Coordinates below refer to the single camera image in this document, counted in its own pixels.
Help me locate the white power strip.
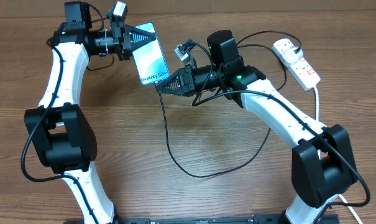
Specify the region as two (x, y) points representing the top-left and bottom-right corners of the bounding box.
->
(272, 39), (321, 91)

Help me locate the white power strip cord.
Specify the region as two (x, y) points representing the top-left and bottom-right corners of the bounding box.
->
(313, 86), (364, 224)

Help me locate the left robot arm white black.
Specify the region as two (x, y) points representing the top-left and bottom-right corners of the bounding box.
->
(21, 1), (156, 223)

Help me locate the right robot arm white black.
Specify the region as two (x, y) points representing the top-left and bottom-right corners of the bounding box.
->
(157, 30), (361, 223)

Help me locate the Galaxy smartphone blue screen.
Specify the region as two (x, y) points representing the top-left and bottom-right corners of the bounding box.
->
(132, 22), (170, 85)

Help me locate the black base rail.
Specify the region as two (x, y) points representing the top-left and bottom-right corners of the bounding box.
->
(63, 214), (341, 224)

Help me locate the white USB charger plug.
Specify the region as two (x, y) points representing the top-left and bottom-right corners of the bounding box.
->
(282, 47), (303, 65)

